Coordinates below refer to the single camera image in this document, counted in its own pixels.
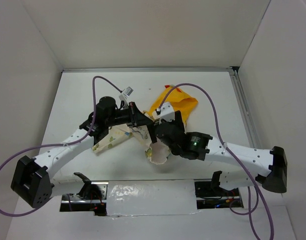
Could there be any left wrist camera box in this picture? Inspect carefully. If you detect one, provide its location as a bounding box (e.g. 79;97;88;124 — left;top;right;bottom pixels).
119;86;133;102

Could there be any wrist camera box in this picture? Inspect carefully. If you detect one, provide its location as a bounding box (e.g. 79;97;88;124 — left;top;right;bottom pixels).
119;86;133;102
156;102;175;122

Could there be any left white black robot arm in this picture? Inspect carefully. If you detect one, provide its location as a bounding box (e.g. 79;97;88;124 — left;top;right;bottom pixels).
11;96;156;209

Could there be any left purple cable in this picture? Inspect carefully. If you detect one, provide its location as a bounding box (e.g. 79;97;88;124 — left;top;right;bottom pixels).
0;75;123;217

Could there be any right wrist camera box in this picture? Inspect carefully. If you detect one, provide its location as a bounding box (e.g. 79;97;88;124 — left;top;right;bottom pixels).
156;102;175;122

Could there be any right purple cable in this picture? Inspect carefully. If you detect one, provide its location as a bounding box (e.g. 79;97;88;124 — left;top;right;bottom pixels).
157;82;275;240

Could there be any silver foil covered front panel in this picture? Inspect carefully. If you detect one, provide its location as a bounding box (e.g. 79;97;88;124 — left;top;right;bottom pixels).
106;179;198;217

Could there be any cream cartoon print yellow-lined jacket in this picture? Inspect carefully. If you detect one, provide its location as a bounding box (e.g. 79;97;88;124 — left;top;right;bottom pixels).
91;84;199;166

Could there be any purple cable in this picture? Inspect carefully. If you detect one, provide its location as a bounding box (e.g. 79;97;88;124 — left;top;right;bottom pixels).
157;82;275;240
0;75;123;217

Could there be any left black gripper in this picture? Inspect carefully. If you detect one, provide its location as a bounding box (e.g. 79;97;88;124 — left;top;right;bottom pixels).
106;101;151;128

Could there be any aluminium frame rail right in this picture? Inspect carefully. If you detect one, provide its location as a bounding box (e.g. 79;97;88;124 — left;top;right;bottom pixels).
228;66;260;147

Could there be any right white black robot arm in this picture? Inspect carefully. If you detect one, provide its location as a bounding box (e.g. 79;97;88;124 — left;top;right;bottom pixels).
153;111;288;196

